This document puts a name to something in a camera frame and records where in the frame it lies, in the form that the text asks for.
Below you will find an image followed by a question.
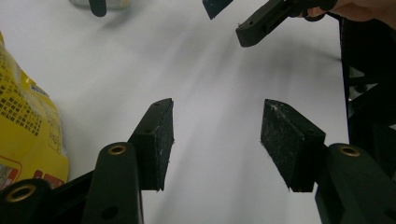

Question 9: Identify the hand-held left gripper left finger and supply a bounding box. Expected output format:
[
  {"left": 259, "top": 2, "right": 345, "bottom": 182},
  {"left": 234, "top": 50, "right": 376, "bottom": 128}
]
[{"left": 128, "top": 98, "right": 175, "bottom": 191}]

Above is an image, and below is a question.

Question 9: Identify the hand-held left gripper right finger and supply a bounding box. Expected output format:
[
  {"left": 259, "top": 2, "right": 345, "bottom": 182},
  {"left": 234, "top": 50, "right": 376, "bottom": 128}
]
[{"left": 260, "top": 99, "right": 327, "bottom": 193}]

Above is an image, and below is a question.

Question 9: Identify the yellow spouted seasoning pouch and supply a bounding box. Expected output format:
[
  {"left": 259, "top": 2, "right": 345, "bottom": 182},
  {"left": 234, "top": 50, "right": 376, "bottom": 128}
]
[{"left": 0, "top": 31, "right": 70, "bottom": 191}]

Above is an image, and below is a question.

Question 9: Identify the white table sheet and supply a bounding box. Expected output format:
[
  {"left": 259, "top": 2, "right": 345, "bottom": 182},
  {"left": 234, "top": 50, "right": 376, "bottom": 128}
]
[{"left": 0, "top": 0, "right": 350, "bottom": 224}]

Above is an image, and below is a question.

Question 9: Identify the black metal frame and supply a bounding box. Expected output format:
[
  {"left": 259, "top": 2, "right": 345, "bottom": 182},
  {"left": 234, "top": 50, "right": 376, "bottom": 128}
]
[{"left": 338, "top": 17, "right": 396, "bottom": 183}]

